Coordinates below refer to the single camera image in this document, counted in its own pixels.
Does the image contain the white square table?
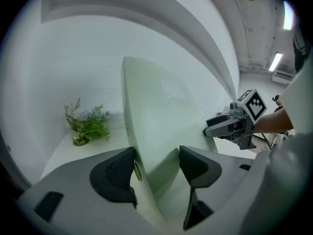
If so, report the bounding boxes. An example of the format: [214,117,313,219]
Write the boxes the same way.
[39,111,260,181]

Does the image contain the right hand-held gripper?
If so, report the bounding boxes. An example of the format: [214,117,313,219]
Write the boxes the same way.
[203,89,268,150]

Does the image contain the pale green box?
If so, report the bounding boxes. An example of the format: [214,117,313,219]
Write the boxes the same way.
[121,56,219,224]

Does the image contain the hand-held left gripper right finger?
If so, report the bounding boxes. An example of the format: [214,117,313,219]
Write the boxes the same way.
[179,145,255,231]

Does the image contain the potted flower plant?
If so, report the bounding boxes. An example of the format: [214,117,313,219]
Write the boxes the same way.
[64,97,111,147]

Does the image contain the white air conditioner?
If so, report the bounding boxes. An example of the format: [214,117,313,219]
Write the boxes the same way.
[272,70,295,84]

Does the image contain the ceiling light panel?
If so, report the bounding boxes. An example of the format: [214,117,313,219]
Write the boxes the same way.
[283,0,294,30]
[268,52,283,72]

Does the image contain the person's right forearm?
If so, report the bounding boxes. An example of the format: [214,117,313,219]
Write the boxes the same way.
[254,106,294,135]

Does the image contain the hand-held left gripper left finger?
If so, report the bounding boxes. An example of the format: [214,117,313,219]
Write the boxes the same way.
[36,146,138,210]

